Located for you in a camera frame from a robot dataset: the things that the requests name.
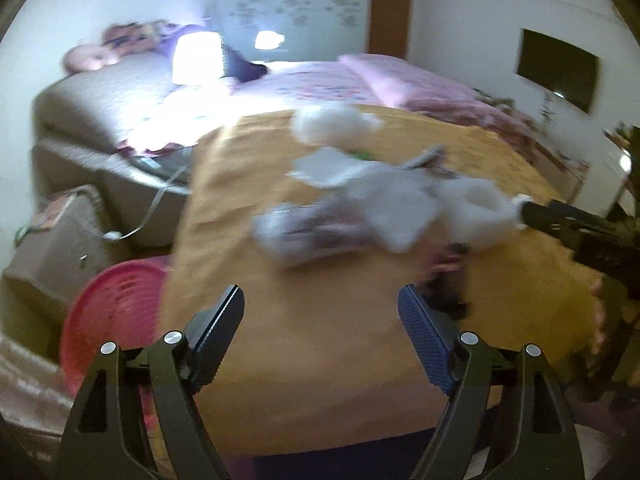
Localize white cabinet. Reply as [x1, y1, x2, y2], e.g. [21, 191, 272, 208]
[575, 127, 633, 216]

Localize cardboard box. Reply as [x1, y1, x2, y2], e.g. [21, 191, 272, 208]
[2, 185, 123, 311]

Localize white fluffy garment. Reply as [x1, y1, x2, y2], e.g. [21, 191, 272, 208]
[291, 102, 386, 146]

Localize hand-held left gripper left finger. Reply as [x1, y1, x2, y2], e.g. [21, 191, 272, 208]
[57, 284, 246, 480]

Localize dark purple cloth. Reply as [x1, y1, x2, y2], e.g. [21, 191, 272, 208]
[160, 24, 271, 83]

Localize yellow blanket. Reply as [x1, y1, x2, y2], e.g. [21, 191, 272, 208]
[160, 104, 623, 457]

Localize wooden door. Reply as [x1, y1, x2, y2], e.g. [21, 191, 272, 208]
[369, 0, 413, 61]

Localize black wall television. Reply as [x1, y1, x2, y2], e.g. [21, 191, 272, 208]
[516, 28, 600, 113]

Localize white paper box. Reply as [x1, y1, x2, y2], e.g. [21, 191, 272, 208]
[286, 147, 373, 188]

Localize grey bed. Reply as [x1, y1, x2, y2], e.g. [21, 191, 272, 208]
[30, 50, 591, 251]

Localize pink quilt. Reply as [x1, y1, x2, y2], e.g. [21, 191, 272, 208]
[340, 52, 556, 153]

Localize plush toys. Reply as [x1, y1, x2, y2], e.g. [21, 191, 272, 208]
[102, 20, 173, 56]

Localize flower patterned wardrobe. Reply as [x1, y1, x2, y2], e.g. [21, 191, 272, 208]
[212, 0, 373, 63]

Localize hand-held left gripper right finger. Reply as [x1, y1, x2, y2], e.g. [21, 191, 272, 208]
[397, 284, 586, 480]

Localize small dark wrapper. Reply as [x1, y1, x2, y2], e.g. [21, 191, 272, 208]
[427, 242, 476, 318]

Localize clear printed plastic packet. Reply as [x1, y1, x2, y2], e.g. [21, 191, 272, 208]
[252, 202, 381, 263]

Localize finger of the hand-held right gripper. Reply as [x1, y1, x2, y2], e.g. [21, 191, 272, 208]
[519, 199, 622, 249]

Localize pink pillow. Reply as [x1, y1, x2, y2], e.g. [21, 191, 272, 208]
[64, 44, 121, 73]

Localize floral bed sheet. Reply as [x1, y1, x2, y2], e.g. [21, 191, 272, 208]
[117, 60, 401, 153]

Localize glowing table lamp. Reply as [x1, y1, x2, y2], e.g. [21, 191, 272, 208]
[171, 31, 223, 86]

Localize white cable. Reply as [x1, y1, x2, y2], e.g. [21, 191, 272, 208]
[102, 160, 193, 242]

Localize dark blue cloth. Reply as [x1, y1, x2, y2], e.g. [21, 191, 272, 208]
[252, 425, 443, 480]

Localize pink plastic basket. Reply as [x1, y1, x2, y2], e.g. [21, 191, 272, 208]
[59, 257, 173, 431]

